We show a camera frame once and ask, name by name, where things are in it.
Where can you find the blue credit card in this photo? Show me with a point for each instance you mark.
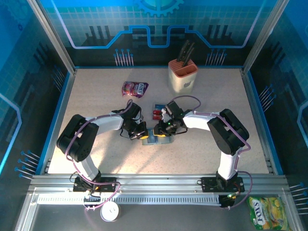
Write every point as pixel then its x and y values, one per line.
pixel 160 106
pixel 151 139

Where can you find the pale green card holder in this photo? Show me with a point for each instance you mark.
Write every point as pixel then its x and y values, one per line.
pixel 167 140

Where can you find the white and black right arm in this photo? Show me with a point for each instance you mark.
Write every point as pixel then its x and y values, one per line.
pixel 228 133

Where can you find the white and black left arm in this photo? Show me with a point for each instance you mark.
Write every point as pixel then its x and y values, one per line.
pixel 77 139

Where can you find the purple berry candy bag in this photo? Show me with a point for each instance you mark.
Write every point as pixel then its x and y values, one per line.
pixel 134 89

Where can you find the beige knife block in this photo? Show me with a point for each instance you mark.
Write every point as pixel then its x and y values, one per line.
pixel 180 84

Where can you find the white round lid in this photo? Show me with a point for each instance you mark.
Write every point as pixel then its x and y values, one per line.
pixel 110 211

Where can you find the green lemon candy bag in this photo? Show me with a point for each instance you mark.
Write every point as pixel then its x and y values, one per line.
pixel 268 213

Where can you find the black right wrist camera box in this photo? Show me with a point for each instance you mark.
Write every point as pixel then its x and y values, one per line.
pixel 174 109

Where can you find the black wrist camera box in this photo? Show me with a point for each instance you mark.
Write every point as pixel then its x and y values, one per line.
pixel 133 111
pixel 174 109

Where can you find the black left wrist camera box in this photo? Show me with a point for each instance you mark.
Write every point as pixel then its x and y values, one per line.
pixel 133 111

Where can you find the aluminium frame rail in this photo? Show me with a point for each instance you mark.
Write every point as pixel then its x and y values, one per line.
pixel 156 183

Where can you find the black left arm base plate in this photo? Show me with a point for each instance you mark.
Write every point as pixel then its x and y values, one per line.
pixel 108 184

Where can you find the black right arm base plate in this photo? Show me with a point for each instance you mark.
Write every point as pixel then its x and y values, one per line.
pixel 209 185

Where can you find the aluminium frame post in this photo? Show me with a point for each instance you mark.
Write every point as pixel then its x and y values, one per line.
pixel 51 36
pixel 264 33

